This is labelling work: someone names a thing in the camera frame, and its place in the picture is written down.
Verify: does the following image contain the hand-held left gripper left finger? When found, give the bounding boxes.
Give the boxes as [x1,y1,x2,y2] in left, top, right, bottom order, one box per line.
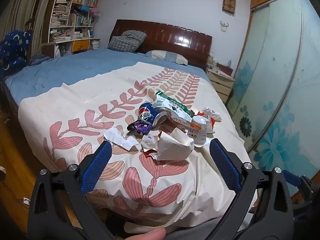
[27,140,113,240]

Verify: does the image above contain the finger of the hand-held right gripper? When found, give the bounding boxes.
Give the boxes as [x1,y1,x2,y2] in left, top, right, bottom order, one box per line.
[284,169,317,204]

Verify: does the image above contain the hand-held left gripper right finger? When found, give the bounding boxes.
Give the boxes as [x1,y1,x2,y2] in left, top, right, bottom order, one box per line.
[207,138,294,240]

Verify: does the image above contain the crushed blue soda can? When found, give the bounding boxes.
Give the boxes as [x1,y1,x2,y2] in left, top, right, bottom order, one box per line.
[139,102,173,130]

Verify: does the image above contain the person's left hand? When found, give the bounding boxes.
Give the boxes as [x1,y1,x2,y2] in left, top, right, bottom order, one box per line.
[124,227,167,240]

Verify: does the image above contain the crumpled white paper sheet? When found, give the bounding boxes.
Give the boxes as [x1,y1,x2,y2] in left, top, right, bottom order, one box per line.
[104,127,139,152]

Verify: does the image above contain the white yogurt cup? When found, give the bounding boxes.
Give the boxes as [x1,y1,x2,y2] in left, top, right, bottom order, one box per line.
[191,115,210,147]

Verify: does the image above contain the small red and white wrapper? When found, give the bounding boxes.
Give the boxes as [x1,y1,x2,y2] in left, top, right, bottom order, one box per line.
[142,149,159,160]

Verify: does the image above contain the crumpled white tissue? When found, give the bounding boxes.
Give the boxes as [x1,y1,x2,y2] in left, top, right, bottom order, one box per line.
[202,107,222,122]

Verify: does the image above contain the white paper bag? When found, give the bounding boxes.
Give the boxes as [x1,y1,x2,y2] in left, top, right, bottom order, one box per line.
[156,127,195,162]

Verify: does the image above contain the small crumpled white wrapper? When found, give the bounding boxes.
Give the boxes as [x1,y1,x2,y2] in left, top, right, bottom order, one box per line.
[141,134,157,150]

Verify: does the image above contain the purple foil wrapper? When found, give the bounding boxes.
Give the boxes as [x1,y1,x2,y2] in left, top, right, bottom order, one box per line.
[127,120,152,136]

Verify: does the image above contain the green and white plastic bag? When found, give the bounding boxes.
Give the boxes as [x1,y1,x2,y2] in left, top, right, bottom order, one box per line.
[152,90,198,130]

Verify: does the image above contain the leaf-patterned cream cloth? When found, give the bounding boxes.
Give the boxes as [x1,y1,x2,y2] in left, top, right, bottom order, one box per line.
[18,61,253,230]

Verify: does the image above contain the light wooden nightstand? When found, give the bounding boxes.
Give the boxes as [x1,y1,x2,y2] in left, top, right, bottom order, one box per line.
[205,69,235,103]

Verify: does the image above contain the dark red box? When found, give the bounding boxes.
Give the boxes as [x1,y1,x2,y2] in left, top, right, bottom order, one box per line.
[214,62,233,76]

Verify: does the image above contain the blue bed sheet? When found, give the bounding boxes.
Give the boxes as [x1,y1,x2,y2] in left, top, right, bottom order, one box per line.
[5,48,209,107]

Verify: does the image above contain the floral glass wardrobe door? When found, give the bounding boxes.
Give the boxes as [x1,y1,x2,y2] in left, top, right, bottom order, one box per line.
[225,0,320,200]

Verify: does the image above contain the striped pillow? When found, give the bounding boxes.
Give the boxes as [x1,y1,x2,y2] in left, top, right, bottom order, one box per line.
[145,50,188,66]

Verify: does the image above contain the checkered grey pillow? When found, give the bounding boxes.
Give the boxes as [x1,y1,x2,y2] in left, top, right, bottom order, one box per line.
[107,30,147,53]

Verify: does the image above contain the dark red wooden headboard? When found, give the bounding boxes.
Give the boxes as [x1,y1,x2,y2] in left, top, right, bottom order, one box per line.
[109,19,212,68]

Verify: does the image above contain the white bookshelf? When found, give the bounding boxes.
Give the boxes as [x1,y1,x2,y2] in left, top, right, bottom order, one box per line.
[41,0,102,58]

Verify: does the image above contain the blue star-patterned cloth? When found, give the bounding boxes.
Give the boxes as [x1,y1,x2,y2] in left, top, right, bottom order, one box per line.
[0,29,33,79]

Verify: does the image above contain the rows of shelved books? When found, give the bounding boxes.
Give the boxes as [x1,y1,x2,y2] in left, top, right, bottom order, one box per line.
[50,0,100,43]

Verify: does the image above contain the striped curtain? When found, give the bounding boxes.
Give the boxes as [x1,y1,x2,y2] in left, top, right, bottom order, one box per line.
[0,0,58,55]

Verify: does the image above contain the brown square wall decoration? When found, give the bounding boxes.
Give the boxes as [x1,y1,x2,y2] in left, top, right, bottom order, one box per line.
[222,0,237,14]

